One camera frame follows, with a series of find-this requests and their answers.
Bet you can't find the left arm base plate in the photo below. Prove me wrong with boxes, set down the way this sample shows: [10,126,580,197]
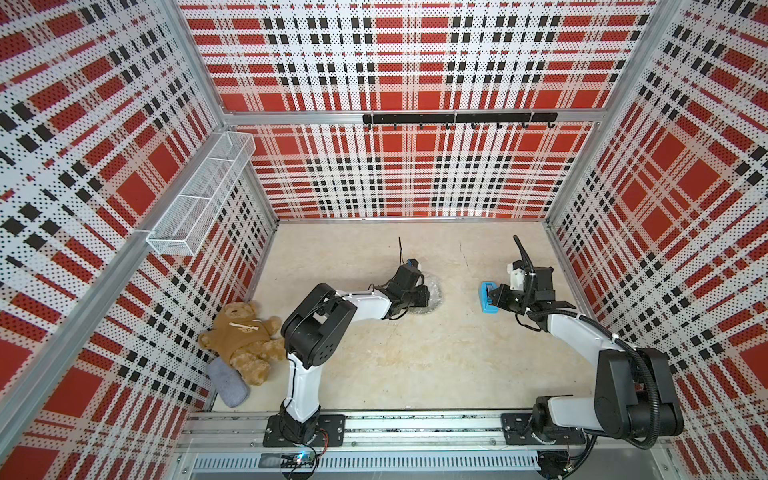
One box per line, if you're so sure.
[262,414,346,449]

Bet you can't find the grey cloth pouch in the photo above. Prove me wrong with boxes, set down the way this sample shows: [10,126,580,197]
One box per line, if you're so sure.
[207,357,250,408]

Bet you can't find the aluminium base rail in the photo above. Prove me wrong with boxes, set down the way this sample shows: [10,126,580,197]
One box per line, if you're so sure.
[168,409,682,479]

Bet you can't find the brown teddy bear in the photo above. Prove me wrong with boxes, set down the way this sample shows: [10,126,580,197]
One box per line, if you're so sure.
[198,301,285,386]

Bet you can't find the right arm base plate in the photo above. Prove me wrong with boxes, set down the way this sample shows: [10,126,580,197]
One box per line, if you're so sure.
[501,412,587,447]

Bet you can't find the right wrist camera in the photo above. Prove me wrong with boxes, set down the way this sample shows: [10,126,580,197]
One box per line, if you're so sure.
[507,260,531,291]

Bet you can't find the clear bubble wrap sheet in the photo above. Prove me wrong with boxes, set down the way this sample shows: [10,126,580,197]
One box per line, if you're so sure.
[409,272,443,315]

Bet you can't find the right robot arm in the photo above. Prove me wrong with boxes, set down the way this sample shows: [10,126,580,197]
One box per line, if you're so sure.
[480,261,684,449]

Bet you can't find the white wire mesh basket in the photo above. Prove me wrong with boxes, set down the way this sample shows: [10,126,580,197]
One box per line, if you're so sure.
[147,131,255,257]

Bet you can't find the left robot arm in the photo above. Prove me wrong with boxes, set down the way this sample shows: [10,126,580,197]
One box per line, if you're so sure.
[278,259,430,445]

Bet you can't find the black wall hook rail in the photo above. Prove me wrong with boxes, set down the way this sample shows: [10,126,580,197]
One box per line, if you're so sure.
[362,112,559,127]

